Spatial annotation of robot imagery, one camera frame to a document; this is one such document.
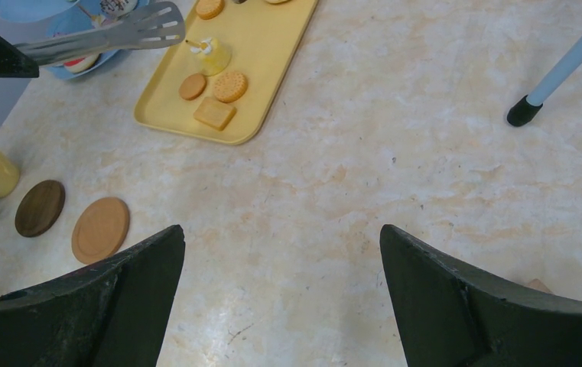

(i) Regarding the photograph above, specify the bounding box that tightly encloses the small wooden block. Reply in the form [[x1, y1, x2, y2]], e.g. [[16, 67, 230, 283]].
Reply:
[[525, 278, 553, 294]]

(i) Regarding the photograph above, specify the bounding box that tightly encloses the chocolate drizzle sprinkle donut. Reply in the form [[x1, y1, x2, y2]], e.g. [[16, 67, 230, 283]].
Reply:
[[99, 0, 138, 18]]

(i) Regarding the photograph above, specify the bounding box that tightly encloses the metal finger of the left gripper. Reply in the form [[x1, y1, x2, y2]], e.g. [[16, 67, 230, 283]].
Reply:
[[15, 2, 186, 67]]

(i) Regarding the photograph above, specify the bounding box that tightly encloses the round orange biscuit top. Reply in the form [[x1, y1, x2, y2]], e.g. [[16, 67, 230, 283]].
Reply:
[[195, 0, 225, 20]]

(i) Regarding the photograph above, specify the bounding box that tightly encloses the blue camera tripod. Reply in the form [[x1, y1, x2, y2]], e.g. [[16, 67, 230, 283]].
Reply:
[[506, 36, 582, 127]]

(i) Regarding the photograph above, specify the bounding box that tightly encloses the yellow serving tray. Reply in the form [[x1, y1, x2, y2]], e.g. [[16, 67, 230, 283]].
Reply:
[[134, 1, 317, 145]]

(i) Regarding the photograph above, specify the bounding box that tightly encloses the round orange biscuit lower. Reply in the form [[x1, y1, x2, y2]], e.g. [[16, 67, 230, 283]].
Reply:
[[178, 73, 207, 101]]

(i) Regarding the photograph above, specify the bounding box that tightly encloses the red frosted donut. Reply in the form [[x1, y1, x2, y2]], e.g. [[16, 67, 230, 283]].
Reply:
[[63, 54, 100, 74]]

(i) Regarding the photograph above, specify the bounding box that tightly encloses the blue three-tier cake stand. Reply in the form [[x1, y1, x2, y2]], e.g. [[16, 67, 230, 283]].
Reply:
[[0, 0, 152, 81]]

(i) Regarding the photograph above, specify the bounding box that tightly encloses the light brown round coaster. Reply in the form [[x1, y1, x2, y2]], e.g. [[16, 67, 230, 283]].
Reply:
[[71, 196, 130, 265]]

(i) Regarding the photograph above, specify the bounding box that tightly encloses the round orange biscuit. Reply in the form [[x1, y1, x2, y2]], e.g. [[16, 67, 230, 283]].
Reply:
[[213, 71, 249, 103], [178, 73, 207, 101], [195, 0, 225, 20]]

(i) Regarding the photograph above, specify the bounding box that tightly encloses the dark brown round coaster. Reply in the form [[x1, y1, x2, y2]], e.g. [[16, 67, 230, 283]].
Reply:
[[15, 180, 66, 238]]

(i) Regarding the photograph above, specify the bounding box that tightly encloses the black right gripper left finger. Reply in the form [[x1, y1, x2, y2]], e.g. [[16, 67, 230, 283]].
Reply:
[[0, 225, 185, 366]]

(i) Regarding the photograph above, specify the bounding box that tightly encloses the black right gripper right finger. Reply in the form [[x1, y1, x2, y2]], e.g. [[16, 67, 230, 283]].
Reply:
[[379, 224, 582, 366]]

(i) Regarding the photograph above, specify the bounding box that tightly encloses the round orange biscuit right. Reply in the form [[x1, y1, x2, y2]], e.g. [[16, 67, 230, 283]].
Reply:
[[213, 71, 249, 103]]

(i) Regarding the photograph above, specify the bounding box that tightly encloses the square orange biscuit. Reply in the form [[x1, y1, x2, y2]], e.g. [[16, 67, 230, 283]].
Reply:
[[193, 97, 236, 131]]

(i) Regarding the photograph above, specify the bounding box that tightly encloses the yellow cream puff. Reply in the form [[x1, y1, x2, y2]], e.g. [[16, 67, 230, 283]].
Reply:
[[185, 37, 232, 76]]

